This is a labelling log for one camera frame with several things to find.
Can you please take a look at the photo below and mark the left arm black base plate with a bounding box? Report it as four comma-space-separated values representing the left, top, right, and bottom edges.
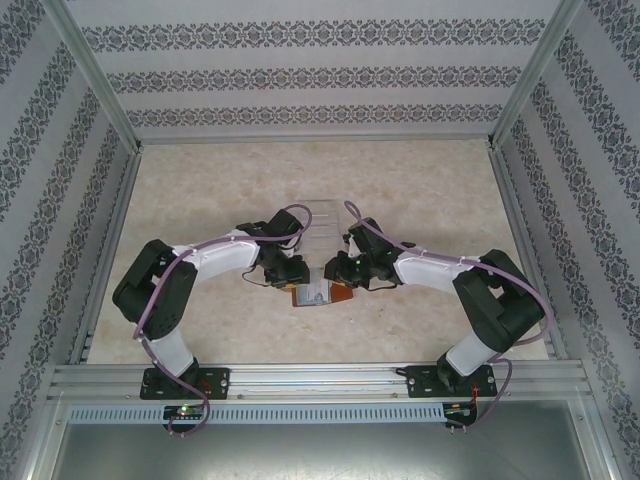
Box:
139, 367, 232, 402

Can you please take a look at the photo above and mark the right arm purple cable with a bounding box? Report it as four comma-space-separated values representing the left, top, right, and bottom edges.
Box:
343, 200, 556, 436

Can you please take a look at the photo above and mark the aluminium frame post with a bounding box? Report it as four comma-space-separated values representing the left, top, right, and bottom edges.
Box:
42, 0, 146, 154
485, 0, 586, 151

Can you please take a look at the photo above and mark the gripper thin black wire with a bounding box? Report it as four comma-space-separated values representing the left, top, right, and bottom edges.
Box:
367, 276, 402, 294
242, 266, 274, 291

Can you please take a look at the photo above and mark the aluminium mounting rail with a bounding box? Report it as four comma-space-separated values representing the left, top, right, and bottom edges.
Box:
47, 362, 594, 401

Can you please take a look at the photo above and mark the slotted grey cable duct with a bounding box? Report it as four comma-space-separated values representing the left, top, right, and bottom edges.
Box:
67, 403, 447, 424

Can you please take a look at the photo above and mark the right gripper thin black wire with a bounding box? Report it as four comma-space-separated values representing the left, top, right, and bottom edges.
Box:
367, 276, 402, 294

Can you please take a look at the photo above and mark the aluminium table side rail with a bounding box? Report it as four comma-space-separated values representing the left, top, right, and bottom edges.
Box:
487, 147, 571, 360
67, 149, 144, 365

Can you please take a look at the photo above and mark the grey sheet metal panel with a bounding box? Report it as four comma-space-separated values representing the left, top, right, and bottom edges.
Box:
29, 394, 619, 480

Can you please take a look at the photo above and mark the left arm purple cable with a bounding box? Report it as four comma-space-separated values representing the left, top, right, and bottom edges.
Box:
130, 203, 315, 437

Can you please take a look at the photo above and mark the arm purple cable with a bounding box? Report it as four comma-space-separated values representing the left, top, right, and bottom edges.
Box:
130, 203, 315, 437
343, 200, 556, 436

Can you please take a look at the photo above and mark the clear acrylic card organizer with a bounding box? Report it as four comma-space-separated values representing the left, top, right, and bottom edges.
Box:
297, 198, 349, 257

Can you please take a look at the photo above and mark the brown leather card holder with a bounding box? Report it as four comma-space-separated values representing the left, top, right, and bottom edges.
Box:
291, 278, 357, 309

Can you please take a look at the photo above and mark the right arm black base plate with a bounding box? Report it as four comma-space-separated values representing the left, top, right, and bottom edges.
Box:
405, 363, 499, 400

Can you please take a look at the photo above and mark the left gripper thin black wire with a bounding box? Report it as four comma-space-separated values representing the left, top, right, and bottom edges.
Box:
242, 266, 274, 291

